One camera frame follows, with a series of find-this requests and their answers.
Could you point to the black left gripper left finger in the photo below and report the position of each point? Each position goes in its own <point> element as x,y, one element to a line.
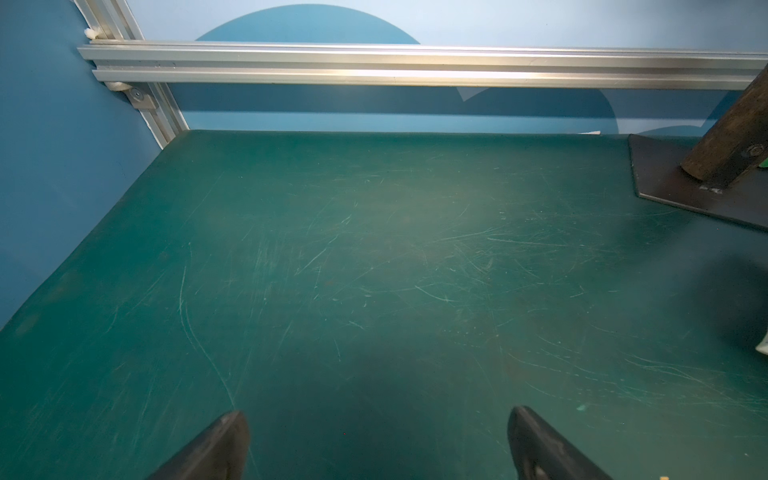
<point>218,452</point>

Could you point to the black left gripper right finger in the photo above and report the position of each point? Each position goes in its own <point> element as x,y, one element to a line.
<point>540,452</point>

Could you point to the brown artificial tree trunk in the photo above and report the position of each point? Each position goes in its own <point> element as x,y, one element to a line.
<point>736,143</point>

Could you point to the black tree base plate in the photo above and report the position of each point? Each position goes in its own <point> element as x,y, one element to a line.
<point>658,176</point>

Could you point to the horizontal aluminium frame rail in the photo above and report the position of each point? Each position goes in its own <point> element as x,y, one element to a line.
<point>439,66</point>

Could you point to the left aluminium frame post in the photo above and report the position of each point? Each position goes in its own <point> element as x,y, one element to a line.
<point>114,40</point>

